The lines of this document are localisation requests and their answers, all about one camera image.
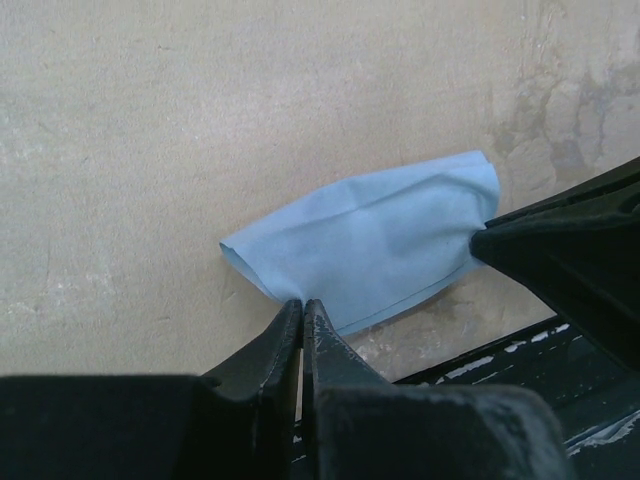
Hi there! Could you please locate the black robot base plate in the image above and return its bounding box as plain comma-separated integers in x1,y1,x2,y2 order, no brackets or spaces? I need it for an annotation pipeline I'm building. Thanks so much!
395,316,639,468

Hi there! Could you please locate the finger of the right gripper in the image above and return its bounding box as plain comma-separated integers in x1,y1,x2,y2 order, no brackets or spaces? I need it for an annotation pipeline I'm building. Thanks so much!
470,189,639,370
486,157,640,228

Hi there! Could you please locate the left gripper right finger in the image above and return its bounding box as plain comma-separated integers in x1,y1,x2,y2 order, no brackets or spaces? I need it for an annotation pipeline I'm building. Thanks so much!
302,300,576,479

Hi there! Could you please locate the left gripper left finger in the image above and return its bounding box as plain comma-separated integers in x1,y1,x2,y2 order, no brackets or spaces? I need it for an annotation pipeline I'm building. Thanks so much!
1,300,302,479

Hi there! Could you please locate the light blue cleaning cloth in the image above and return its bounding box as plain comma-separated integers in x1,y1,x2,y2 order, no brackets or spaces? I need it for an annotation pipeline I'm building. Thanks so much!
220,151,501,335

